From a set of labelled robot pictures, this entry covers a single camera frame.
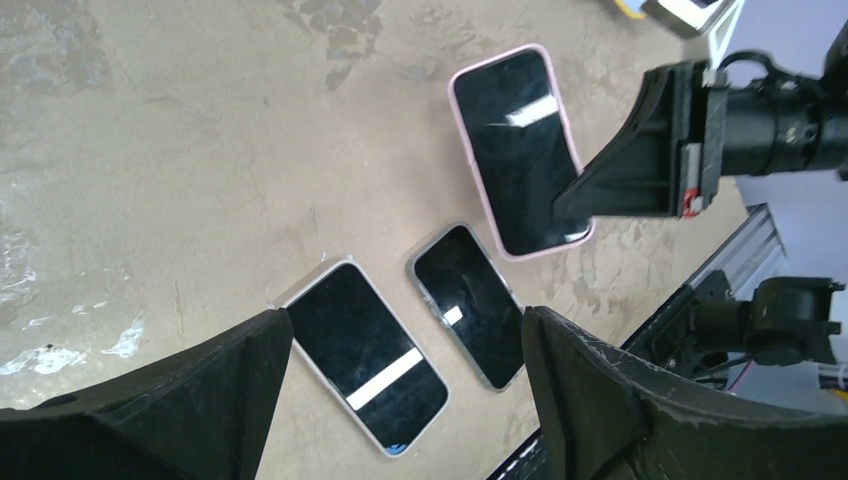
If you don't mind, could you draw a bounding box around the clear magsafe phone case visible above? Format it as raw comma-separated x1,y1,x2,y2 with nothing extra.
405,221,529,394

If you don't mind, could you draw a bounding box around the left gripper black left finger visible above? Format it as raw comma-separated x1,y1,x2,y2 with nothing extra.
1,309,293,479

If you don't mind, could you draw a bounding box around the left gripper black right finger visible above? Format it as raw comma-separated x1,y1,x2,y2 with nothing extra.
521,307,847,479

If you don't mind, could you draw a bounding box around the pink phone case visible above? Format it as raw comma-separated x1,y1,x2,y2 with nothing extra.
447,42,596,263

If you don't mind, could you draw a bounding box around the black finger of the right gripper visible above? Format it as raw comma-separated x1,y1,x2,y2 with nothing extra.
553,62,693,218

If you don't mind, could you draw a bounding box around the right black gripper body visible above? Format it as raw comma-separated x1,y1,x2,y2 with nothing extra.
680,52,847,218

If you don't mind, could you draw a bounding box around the black phone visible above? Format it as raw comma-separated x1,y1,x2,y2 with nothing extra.
413,227,528,390
286,263,447,455
453,49,592,256

